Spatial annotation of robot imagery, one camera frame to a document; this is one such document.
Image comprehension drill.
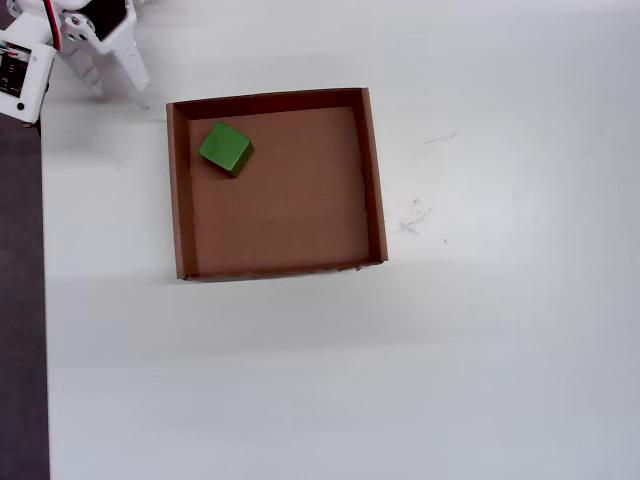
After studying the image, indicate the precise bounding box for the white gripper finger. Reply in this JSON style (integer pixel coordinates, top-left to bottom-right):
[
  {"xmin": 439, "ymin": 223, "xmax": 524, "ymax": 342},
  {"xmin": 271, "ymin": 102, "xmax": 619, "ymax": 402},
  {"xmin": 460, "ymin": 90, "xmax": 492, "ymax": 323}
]
[
  {"xmin": 116, "ymin": 34, "xmax": 152, "ymax": 110},
  {"xmin": 59, "ymin": 11, "xmax": 105, "ymax": 96}
]

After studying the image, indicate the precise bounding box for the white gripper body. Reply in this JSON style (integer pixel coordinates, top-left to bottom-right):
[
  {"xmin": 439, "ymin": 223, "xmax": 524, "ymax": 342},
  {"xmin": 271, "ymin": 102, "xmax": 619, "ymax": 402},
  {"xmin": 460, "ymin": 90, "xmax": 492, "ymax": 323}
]
[{"xmin": 81, "ymin": 0, "xmax": 138, "ymax": 57}]

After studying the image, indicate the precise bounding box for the green cube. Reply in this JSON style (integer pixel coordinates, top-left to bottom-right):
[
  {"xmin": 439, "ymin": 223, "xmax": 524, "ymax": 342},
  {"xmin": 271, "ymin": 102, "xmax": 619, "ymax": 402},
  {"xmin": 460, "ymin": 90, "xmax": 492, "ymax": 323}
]
[{"xmin": 197, "ymin": 121, "xmax": 255, "ymax": 179}]

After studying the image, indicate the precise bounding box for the brown cardboard box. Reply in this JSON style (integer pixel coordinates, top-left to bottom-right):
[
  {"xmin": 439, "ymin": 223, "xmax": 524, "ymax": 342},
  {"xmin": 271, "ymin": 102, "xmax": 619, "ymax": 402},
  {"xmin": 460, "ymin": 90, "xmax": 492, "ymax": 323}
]
[{"xmin": 165, "ymin": 87, "xmax": 390, "ymax": 284}]

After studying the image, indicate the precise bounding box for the red black servo wire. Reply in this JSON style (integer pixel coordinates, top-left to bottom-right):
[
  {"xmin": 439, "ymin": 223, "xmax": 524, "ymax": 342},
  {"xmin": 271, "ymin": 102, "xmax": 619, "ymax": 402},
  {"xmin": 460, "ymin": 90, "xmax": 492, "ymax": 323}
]
[{"xmin": 41, "ymin": 0, "xmax": 65, "ymax": 52}]

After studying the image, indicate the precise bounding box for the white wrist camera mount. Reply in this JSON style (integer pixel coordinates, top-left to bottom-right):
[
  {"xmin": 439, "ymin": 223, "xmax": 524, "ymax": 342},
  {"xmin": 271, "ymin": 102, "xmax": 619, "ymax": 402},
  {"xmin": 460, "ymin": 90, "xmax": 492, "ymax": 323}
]
[{"xmin": 0, "ymin": 0, "xmax": 67, "ymax": 127}]

